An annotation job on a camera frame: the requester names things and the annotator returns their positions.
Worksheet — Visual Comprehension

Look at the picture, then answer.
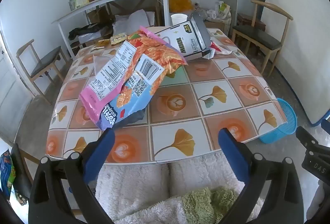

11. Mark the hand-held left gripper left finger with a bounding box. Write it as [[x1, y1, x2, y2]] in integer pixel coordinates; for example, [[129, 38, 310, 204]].
[[28, 128, 116, 224]]

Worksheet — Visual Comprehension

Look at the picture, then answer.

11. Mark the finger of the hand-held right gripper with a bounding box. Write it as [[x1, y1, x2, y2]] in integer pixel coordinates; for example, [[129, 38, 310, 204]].
[[296, 126, 320, 148]]

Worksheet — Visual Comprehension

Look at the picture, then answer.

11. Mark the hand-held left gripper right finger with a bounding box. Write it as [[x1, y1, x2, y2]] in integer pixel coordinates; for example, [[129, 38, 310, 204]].
[[218, 127, 305, 224]]

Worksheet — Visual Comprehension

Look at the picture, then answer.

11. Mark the blue plastic basket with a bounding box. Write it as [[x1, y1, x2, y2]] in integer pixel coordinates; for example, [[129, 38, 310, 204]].
[[259, 98, 298, 144]]

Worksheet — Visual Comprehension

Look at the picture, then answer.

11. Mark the pink orange snack bag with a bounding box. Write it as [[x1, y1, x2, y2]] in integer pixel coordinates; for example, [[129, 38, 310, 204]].
[[80, 26, 188, 123]]

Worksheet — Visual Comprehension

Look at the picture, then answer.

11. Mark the blue purple snack bag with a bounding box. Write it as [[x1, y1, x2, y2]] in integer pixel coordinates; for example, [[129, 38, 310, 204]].
[[99, 80, 155, 132]]

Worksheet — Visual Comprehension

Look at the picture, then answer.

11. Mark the green fleece cloth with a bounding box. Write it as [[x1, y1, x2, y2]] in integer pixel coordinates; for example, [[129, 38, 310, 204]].
[[182, 186, 239, 224]]

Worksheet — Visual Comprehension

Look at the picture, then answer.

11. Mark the colourful snack bag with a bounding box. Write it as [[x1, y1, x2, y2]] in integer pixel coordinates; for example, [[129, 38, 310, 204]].
[[0, 149, 16, 199]]

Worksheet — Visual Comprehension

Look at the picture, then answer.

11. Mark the white mattress blue edge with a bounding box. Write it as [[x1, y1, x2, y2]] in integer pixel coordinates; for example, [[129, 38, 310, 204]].
[[265, 0, 330, 126]]

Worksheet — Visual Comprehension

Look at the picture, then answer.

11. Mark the red white wrapper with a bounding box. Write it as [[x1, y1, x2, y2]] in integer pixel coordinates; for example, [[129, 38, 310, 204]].
[[211, 41, 240, 56]]

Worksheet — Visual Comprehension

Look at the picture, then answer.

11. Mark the wooden chair dark seat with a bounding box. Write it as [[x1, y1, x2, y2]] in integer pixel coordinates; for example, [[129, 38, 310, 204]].
[[231, 0, 294, 77], [16, 39, 68, 105]]

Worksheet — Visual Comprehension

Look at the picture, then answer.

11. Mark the yellow snack packet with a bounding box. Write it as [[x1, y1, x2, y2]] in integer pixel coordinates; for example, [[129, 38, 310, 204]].
[[110, 33, 128, 45]]

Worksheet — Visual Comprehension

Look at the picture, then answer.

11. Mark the cardboard box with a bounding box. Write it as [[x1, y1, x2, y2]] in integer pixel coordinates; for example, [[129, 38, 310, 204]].
[[205, 20, 231, 34], [77, 29, 114, 46]]

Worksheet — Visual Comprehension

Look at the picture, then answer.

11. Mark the black bag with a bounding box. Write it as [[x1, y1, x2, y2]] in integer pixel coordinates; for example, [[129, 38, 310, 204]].
[[68, 23, 104, 39]]

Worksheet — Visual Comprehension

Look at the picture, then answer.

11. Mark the white grey product box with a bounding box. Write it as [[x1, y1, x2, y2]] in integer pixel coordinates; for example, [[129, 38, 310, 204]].
[[154, 13, 216, 61]]

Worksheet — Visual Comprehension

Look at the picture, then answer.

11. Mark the dark wooden stool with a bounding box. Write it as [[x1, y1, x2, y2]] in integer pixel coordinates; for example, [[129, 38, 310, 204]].
[[237, 13, 266, 32]]

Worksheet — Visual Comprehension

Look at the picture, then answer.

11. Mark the white plastic sack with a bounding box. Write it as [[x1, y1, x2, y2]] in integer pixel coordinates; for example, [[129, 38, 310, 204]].
[[113, 10, 155, 34]]

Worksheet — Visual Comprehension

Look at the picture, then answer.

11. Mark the white green shopping bag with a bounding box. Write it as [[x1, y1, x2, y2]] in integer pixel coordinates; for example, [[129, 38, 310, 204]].
[[206, 1, 231, 21]]

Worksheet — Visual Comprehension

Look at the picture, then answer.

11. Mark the white paper cup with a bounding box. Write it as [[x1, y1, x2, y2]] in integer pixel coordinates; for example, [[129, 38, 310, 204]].
[[171, 14, 188, 26]]

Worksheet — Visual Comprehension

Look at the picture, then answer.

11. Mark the white side table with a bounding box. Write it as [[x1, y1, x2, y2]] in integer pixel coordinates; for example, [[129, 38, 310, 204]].
[[52, 0, 172, 60]]

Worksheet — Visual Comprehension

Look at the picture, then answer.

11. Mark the orange plastic bag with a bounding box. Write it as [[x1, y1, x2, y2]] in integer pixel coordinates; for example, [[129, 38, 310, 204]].
[[169, 0, 194, 13]]

